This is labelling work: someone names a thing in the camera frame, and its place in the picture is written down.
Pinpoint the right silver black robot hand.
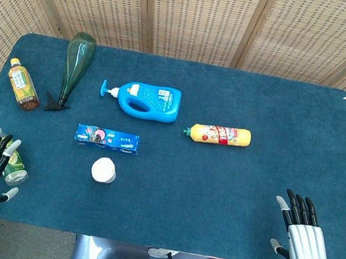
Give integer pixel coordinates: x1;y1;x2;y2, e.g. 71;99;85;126
265;187;341;259

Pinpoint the clear bottle green label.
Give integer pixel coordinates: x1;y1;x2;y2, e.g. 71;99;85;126
0;127;36;190

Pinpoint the brown tea bottle yellow label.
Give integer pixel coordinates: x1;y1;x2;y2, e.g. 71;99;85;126
1;57;48;114

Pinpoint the blue table mat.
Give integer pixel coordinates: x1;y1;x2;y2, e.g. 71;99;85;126
0;26;346;259

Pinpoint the yellow squeeze bottle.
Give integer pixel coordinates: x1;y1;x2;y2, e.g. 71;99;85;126
181;118;254;153

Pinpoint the blue Oreo cookie box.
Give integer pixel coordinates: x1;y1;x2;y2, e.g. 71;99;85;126
73;123;143;157

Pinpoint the green spray bottle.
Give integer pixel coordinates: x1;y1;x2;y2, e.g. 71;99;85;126
42;27;98;118

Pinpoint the blue pump detergent bottle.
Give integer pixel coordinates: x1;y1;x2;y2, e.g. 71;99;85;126
96;76;183;126

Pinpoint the bamboo folding screen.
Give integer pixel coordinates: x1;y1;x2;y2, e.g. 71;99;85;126
0;0;346;235

